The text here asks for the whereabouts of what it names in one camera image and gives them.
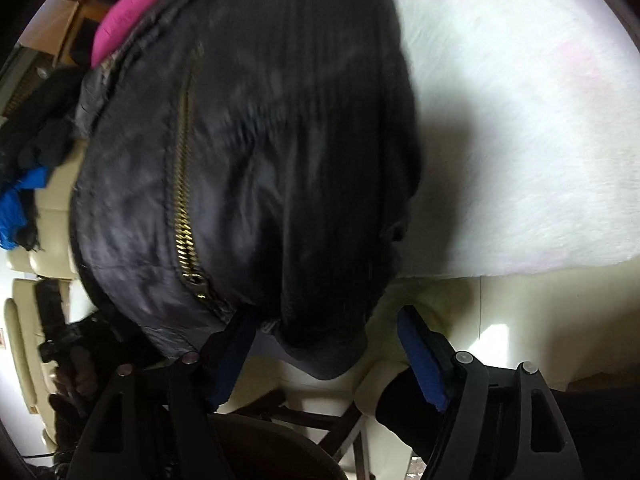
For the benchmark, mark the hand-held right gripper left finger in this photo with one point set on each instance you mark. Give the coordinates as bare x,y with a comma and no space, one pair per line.
232,360

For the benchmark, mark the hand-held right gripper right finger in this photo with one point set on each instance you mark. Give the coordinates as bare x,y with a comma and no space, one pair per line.
422,355

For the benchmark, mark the black quilted jacket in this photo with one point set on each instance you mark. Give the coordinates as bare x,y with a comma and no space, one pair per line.
250,160

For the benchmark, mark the person's left hand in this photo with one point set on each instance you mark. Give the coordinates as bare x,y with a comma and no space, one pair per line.
80,375

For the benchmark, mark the dark wooden stool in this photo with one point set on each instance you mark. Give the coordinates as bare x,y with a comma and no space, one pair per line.
310,420

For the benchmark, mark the cream leather sofa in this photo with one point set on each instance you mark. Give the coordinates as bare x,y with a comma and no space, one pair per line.
525,320

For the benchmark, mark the blue jacket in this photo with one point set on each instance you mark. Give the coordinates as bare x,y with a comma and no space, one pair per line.
20,200

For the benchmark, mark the white blanket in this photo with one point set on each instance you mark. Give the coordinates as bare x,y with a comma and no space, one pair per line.
500,135

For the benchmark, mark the pink pillow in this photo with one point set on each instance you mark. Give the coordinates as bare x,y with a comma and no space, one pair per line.
125,15

